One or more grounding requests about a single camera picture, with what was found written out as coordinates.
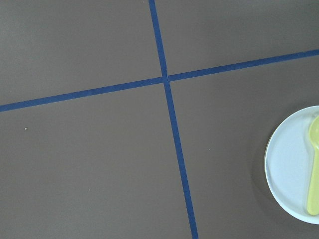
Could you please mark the yellow plastic spoon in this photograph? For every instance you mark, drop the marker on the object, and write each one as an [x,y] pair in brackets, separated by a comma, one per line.
[313,192]

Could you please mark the white round plate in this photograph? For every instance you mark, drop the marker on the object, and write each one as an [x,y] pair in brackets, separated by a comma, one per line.
[288,163]

